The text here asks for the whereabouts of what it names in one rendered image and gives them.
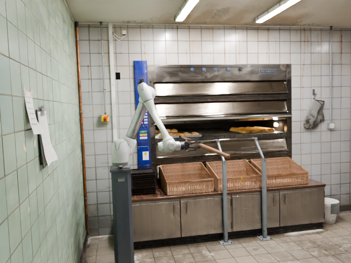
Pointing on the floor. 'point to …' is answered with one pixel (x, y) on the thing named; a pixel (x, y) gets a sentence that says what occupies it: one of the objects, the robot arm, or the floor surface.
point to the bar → (226, 191)
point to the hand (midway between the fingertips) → (200, 144)
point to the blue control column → (141, 66)
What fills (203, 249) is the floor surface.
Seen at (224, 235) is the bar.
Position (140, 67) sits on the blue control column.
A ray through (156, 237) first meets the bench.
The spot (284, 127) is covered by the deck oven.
